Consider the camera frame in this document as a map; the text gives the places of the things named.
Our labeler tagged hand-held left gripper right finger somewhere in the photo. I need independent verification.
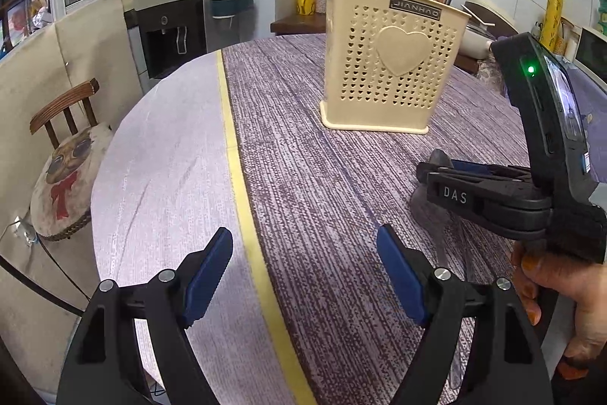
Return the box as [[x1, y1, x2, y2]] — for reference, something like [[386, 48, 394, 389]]
[[377, 223, 555, 405]]

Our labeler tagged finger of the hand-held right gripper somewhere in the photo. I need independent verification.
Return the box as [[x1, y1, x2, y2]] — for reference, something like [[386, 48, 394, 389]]
[[416, 160, 534, 186], [427, 175, 553, 241]]

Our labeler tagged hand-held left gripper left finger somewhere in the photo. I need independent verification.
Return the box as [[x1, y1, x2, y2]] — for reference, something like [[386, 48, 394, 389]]
[[56, 226, 234, 405]]

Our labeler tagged beige perforated utensil holder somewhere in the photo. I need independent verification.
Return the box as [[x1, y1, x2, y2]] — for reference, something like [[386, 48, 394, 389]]
[[319, 0, 472, 135]]

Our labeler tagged person's right hand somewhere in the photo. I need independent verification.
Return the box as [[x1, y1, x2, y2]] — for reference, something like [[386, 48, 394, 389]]
[[511, 239, 607, 380]]

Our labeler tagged purple floral cloth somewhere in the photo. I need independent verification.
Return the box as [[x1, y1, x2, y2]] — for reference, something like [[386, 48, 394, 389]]
[[571, 66, 607, 186]]

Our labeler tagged paisley cloth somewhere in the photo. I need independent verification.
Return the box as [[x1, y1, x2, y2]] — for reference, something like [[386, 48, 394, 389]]
[[475, 58, 504, 95]]

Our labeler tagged white microwave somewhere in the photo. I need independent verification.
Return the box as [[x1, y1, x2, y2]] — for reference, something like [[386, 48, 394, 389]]
[[575, 25, 607, 79]]

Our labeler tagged yellow packet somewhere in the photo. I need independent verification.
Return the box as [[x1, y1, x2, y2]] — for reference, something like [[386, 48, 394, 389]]
[[539, 0, 568, 55]]

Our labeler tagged purple woven tablecloth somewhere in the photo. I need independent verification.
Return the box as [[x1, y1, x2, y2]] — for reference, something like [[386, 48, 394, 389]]
[[90, 34, 560, 405]]

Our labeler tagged white rice cooker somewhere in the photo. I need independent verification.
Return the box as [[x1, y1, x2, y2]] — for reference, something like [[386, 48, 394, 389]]
[[462, 0, 519, 60]]

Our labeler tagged printed round chair cushion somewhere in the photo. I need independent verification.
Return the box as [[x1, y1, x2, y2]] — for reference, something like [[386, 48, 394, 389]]
[[30, 123, 115, 243]]

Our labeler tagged white plug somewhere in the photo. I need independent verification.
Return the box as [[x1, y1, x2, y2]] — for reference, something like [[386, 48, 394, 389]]
[[13, 217, 39, 245]]

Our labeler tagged wooden chair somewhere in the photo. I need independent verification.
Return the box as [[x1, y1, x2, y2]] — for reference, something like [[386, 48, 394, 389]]
[[29, 77, 101, 150]]

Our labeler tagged water dispenser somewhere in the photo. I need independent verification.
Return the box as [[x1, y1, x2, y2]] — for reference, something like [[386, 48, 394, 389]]
[[124, 0, 214, 93]]

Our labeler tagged teal paper towel holder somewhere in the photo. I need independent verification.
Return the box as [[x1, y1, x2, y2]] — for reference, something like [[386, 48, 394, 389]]
[[210, 0, 257, 18]]

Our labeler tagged beige cover cloth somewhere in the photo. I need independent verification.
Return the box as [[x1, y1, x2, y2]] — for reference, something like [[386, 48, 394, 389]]
[[0, 0, 139, 391]]

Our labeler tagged black cable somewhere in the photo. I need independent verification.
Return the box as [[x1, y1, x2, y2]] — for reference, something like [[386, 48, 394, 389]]
[[0, 239, 88, 318]]

